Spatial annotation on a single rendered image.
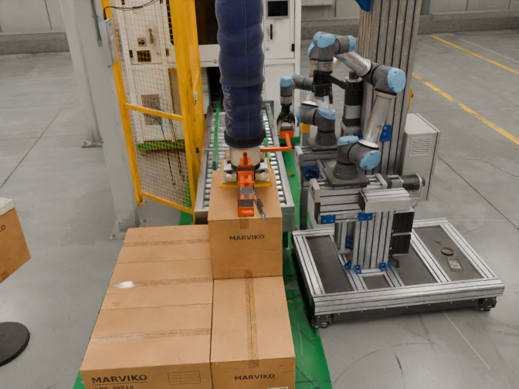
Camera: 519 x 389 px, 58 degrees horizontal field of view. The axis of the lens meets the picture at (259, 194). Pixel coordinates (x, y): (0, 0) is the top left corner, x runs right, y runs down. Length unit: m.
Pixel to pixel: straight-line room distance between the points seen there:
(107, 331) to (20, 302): 1.40
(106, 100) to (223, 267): 1.72
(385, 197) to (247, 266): 0.87
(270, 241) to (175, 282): 0.60
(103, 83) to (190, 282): 1.73
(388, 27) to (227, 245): 1.45
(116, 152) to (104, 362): 1.97
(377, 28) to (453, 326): 1.95
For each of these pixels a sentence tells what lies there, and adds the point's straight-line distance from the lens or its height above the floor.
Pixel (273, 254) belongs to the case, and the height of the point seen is 0.70.
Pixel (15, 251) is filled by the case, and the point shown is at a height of 0.73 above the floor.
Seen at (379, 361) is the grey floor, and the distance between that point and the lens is 3.10.
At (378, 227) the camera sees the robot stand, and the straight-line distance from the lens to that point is 3.20.
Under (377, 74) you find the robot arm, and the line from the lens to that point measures 2.56.
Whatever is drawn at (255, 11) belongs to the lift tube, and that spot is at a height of 1.95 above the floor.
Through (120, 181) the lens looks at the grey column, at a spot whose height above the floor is 0.51.
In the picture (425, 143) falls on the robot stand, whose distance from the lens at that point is 2.97.
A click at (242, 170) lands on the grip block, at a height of 1.20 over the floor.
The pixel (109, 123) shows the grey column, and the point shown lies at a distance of 3.86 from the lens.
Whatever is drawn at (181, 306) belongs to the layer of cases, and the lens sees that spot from 2.61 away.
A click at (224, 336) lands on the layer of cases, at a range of 2.43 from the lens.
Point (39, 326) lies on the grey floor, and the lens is 3.61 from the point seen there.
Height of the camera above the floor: 2.28
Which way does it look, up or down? 29 degrees down
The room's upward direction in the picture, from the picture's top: 2 degrees counter-clockwise
